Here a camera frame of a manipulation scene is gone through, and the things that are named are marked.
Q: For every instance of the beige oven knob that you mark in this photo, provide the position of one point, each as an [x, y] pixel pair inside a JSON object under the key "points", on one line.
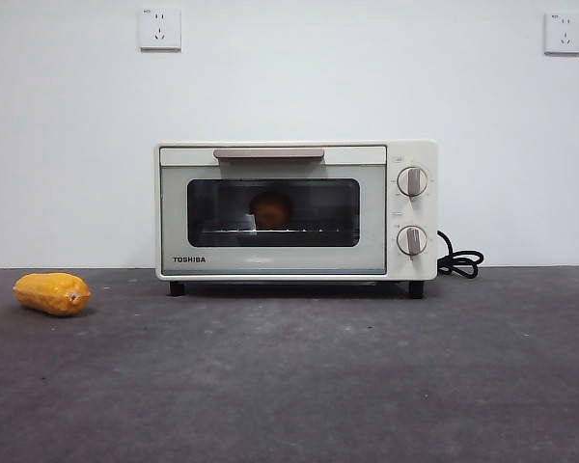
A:
{"points": [[412, 182], [412, 240]]}

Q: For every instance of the cream Toshiba toaster oven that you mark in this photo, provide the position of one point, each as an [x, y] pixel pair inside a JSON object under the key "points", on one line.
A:
{"points": [[415, 270]]}

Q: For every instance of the yellow wrapped corn cob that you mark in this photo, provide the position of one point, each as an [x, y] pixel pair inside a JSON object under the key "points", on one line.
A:
{"points": [[48, 293]]}

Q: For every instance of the white wall socket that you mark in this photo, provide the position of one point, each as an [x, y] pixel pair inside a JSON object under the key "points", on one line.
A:
{"points": [[160, 30], [563, 34]]}

